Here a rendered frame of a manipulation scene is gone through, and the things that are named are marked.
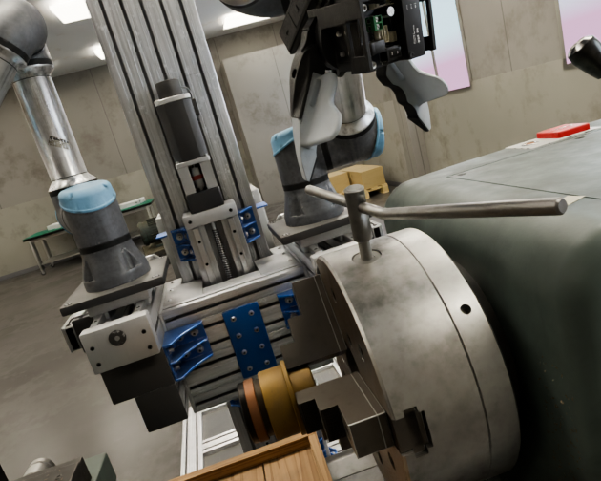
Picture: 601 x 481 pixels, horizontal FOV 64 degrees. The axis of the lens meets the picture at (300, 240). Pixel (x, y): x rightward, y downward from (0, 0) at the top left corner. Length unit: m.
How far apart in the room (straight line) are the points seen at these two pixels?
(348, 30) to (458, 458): 0.41
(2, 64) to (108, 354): 0.62
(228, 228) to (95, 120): 9.13
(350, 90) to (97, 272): 0.67
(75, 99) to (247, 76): 3.30
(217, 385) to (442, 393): 0.80
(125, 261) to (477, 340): 0.84
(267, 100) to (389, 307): 8.94
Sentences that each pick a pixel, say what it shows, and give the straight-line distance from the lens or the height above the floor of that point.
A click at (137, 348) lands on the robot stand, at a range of 1.06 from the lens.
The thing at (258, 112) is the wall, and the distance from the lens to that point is 9.34.
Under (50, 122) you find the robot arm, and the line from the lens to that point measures 1.30.
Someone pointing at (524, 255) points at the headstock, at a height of 1.23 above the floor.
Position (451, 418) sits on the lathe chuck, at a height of 1.09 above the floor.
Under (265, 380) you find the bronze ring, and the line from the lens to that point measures 0.60.
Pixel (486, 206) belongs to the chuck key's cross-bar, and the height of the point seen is 1.30.
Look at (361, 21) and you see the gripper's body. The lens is 0.39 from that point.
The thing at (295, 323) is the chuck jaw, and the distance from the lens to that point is 0.63.
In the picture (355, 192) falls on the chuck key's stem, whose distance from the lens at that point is 0.51.
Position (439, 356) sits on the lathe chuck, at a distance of 0.50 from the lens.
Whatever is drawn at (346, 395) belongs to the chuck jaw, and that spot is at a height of 1.11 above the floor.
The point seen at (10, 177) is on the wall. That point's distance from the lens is 10.70.
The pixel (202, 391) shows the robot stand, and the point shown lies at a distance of 1.24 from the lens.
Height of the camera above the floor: 1.40
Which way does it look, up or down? 14 degrees down
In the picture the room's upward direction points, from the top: 16 degrees counter-clockwise
